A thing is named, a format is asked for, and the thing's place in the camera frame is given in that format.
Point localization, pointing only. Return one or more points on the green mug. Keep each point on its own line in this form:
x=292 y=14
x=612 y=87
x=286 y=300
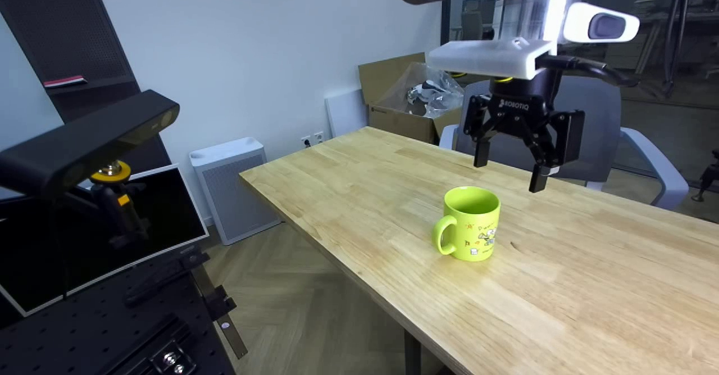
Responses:
x=474 y=229

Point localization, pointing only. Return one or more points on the cardboard box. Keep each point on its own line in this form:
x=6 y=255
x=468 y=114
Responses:
x=387 y=117

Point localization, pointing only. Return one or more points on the monitor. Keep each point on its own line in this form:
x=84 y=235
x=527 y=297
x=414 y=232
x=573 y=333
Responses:
x=168 y=212

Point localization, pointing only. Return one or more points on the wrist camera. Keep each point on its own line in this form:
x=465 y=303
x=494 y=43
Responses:
x=488 y=58

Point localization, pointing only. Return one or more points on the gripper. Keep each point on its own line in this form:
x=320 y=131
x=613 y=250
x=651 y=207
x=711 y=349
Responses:
x=522 y=103

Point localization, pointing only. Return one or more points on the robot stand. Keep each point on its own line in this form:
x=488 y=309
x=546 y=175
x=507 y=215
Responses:
x=73 y=335

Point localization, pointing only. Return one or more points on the grey office chair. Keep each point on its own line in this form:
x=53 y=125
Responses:
x=598 y=122

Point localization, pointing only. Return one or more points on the wall socket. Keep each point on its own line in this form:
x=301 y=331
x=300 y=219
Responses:
x=312 y=138

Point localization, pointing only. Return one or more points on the clear plastic bag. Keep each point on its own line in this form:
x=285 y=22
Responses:
x=427 y=91

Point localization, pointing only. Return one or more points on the camera on mount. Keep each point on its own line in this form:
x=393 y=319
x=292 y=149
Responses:
x=78 y=142

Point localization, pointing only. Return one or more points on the white board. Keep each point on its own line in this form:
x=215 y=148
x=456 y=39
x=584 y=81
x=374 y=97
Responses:
x=345 y=114

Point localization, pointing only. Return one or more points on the white air purifier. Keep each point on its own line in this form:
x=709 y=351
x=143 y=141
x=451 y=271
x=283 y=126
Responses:
x=236 y=195

